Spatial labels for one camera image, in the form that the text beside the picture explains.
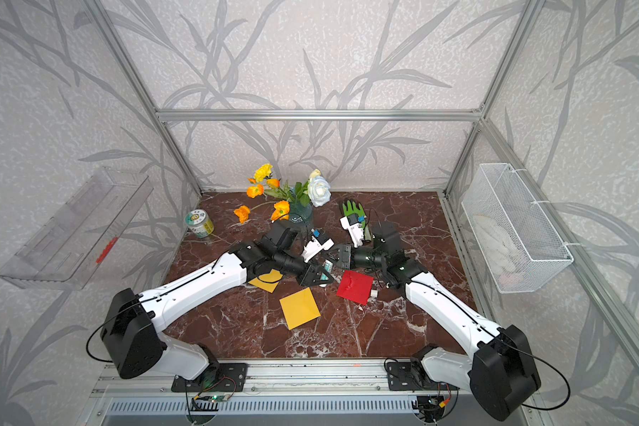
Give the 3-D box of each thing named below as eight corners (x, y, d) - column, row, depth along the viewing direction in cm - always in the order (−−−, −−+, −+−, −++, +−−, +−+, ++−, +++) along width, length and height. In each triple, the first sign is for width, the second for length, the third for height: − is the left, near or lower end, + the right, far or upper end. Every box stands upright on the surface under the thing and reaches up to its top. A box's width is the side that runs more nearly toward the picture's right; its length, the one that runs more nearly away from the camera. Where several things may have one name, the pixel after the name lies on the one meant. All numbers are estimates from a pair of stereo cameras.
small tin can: (192, 238, 107) (182, 224, 100) (199, 223, 112) (189, 208, 105) (210, 238, 107) (201, 224, 100) (216, 223, 112) (207, 209, 105)
